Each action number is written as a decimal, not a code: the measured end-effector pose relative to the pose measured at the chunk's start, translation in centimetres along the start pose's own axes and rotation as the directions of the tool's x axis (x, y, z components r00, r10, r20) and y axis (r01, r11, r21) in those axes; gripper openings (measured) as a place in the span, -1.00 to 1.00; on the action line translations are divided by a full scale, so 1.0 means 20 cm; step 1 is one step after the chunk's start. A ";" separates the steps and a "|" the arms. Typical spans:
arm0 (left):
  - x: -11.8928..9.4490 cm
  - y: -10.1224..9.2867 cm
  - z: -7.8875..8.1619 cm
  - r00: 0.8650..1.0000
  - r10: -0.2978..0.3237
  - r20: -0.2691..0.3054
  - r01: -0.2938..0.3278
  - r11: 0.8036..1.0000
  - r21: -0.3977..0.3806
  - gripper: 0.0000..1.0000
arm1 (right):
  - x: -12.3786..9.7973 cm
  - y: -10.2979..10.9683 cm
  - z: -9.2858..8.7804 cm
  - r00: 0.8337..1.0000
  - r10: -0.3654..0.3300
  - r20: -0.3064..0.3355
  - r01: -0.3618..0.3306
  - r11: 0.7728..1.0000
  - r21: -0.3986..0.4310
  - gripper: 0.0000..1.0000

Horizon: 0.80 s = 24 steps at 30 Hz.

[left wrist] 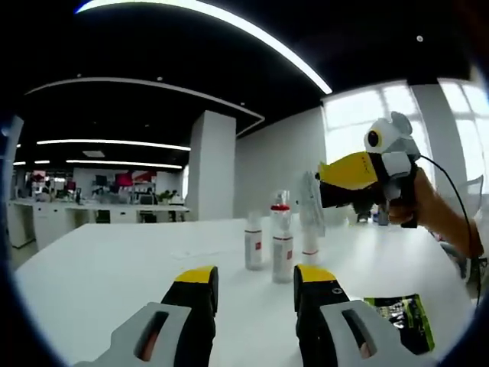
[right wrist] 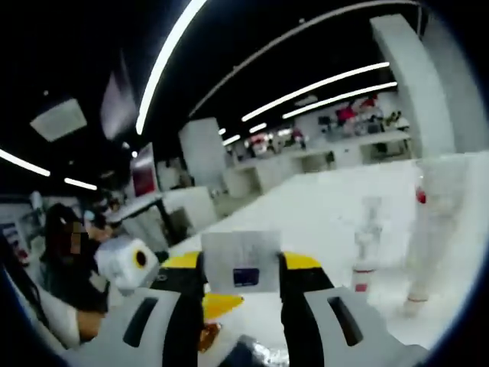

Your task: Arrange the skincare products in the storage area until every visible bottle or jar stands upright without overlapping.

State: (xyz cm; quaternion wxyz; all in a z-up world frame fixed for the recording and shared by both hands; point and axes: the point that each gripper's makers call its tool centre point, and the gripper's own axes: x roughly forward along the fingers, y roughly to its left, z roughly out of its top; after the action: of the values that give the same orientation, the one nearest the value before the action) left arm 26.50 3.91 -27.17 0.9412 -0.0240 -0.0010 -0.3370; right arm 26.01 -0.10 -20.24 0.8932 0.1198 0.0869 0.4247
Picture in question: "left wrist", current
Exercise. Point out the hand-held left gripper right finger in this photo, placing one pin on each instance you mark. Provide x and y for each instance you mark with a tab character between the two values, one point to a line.
313	317

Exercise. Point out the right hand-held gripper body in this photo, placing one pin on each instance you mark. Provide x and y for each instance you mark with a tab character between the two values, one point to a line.
395	160

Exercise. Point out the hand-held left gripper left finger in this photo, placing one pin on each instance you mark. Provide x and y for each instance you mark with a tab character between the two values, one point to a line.
191	317

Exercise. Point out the white skincare tube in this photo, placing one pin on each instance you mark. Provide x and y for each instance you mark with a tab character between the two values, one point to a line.
310	229

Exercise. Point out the clear skincare bottle red collar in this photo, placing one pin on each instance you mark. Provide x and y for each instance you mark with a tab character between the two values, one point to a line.
282	252

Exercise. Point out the small clear skincare bottle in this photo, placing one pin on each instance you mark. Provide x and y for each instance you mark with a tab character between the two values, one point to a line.
254	248

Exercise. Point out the silver green skincare sachet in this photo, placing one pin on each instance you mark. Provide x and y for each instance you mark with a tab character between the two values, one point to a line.
412	321

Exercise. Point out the person's right hand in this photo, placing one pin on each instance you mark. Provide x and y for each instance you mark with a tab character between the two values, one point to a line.
405	212

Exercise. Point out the wide white column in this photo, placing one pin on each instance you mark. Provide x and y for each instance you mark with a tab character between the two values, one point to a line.
212	164

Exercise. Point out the white office counter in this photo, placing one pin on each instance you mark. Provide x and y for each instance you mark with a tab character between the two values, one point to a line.
76	218

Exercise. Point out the ceiling light strip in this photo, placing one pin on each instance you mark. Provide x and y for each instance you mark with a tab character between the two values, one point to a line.
126	163
114	143

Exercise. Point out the long curved ceiling light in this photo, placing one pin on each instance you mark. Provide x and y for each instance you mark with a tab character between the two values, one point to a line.
229	26

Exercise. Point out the white ceiling track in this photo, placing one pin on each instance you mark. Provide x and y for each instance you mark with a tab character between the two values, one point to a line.
153	85

